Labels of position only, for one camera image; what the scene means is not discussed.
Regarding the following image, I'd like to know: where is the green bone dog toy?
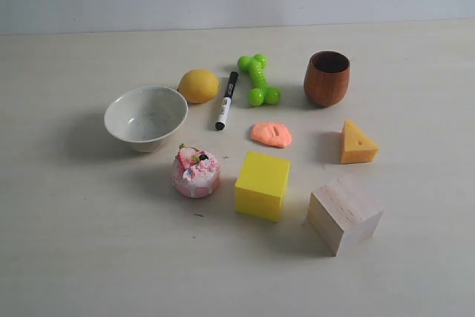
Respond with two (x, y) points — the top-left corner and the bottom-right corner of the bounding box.
(237, 53), (281, 107)

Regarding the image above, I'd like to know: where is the brown wooden cup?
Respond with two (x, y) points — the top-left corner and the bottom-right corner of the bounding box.
(304, 50), (350, 108)

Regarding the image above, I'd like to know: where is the yellow lemon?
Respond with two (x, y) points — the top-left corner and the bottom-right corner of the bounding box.
(178, 69), (220, 104)

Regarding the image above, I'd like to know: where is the orange putty blob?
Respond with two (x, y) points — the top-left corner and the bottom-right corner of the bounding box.
(251, 122), (292, 148)

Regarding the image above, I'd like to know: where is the yellow cheese wedge toy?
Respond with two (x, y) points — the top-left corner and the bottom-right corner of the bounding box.
(340, 120), (379, 164)

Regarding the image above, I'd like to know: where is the pink toy cake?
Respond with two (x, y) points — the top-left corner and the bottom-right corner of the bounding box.
(171, 144), (220, 199)

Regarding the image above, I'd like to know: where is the yellow cube block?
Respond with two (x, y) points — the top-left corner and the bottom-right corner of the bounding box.
(235, 151), (291, 222)

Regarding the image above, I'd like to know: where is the black and white marker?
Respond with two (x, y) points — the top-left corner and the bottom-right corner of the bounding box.
(214, 71), (239, 131)

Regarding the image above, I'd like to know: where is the white ceramic bowl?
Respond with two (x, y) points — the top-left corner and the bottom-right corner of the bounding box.
(104, 86), (189, 153)

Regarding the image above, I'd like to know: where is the light wooden cube block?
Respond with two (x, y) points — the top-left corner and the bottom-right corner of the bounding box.
(307, 176), (384, 256)

